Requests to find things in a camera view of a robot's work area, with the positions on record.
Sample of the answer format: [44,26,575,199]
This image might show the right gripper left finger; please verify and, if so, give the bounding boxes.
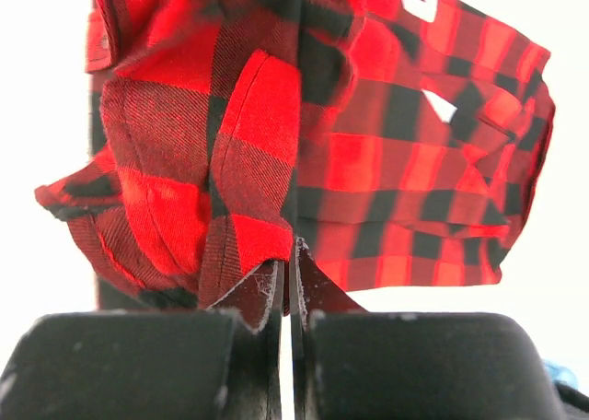
[1,262,283,419]

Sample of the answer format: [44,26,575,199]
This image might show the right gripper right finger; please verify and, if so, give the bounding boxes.
[289,239,567,419]

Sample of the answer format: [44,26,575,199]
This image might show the red black plaid shirt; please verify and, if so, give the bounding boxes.
[35,0,555,309]

